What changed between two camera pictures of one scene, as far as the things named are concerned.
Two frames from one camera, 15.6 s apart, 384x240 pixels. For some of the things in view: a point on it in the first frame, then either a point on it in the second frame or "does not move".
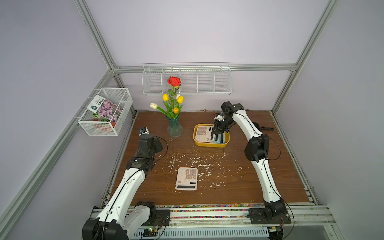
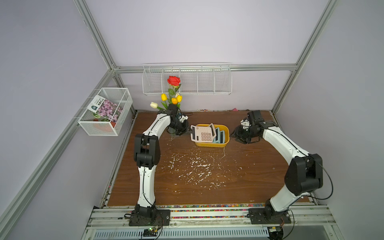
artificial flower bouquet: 172,105 does not move
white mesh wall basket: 106,114 does not move
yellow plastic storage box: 210,144 does not move
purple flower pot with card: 104,110 does not move
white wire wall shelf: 197,78 does not move
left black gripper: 157,144 -> 185,128
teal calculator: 219,139 does not move
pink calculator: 187,179 -> 201,134
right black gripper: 218,127 -> 238,131
